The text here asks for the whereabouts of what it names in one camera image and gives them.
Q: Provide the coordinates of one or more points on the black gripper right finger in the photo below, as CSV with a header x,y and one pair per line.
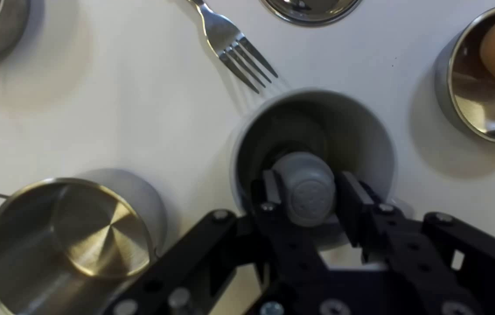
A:
x,y
410,264

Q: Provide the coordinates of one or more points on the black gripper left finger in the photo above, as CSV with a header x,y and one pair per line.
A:
x,y
276,246

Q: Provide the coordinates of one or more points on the grey cylindrical plastic piece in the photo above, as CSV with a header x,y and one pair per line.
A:
x,y
309,194

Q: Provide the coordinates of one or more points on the white ceramic mug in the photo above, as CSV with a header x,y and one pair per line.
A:
x,y
344,125

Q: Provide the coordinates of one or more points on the small steel pan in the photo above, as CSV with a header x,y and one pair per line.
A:
x,y
472,99

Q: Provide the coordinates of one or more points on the round steel lid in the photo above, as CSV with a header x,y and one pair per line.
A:
x,y
311,12

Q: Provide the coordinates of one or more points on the small steel pot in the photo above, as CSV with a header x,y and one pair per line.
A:
x,y
38,246

